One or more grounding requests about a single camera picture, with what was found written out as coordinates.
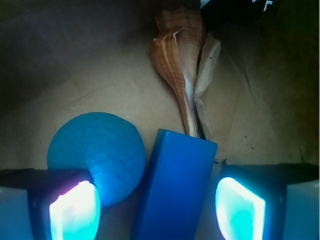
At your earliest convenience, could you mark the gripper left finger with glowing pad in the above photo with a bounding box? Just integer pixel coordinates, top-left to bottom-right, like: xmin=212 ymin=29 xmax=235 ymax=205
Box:
xmin=0 ymin=168 xmax=101 ymax=240

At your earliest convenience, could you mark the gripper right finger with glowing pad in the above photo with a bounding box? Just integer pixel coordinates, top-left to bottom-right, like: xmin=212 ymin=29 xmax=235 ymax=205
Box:
xmin=215 ymin=163 xmax=320 ymax=240

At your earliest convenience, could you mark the blue rectangular block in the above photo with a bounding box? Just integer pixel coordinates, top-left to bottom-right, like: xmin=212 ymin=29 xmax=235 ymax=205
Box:
xmin=131 ymin=129 xmax=218 ymax=240

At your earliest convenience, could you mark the blue foam ball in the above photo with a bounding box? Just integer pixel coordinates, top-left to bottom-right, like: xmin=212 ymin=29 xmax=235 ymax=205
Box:
xmin=47 ymin=112 xmax=146 ymax=207

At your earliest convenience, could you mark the brown paper bag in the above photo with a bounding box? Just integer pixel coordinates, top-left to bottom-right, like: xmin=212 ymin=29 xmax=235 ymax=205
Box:
xmin=0 ymin=0 xmax=320 ymax=240

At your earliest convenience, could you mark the orange white conch shell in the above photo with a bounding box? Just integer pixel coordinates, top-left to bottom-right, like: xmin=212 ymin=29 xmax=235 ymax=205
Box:
xmin=149 ymin=5 xmax=206 ymax=138

